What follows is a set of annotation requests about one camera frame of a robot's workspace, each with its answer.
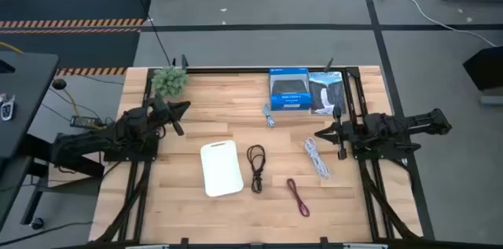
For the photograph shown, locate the light blue coiled cable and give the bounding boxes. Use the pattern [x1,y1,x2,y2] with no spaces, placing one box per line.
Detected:
[262,103,276,129]

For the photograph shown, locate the white plastic bin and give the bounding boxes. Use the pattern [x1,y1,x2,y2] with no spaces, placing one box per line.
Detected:
[199,139,245,198]

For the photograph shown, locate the white key fob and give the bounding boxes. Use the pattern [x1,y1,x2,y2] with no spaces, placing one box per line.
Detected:
[0,93,17,122]

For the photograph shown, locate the black aluminium table frame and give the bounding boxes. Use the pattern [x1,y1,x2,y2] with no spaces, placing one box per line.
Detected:
[93,55,435,249]

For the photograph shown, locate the white floor cable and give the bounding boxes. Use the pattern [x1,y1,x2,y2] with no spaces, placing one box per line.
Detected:
[391,0,498,48]

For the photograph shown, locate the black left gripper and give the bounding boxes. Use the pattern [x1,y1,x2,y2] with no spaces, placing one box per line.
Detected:
[154,98,193,137]

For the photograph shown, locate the blue product box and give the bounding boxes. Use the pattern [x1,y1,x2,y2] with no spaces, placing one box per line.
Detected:
[268,67,313,112]

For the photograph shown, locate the maroon cable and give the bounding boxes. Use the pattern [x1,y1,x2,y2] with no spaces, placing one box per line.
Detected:
[285,178,311,218]

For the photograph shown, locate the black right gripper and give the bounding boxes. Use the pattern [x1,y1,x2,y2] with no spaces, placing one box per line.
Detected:
[314,106,355,161]

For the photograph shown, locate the green artificial plant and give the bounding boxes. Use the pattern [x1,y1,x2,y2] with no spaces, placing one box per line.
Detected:
[150,65,190,100]

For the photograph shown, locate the black desk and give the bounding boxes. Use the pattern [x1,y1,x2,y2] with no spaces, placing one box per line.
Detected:
[0,50,61,229]

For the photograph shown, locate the white coiled cable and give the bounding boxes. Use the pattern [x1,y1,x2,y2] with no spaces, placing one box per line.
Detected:
[303,136,331,181]

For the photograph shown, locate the long black floor cable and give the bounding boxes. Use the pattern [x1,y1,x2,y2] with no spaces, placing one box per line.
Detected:
[124,0,173,66]

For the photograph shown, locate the dark brown coiled cable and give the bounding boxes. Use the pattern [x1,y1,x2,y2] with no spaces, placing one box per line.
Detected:
[246,144,267,195]

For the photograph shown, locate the black device with yellow cable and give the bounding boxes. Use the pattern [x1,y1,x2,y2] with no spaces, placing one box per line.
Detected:
[69,114,104,130]

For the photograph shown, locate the black hazard-striped floor mat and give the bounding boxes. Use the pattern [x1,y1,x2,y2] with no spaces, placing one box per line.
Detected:
[0,27,141,77]
[0,0,154,29]

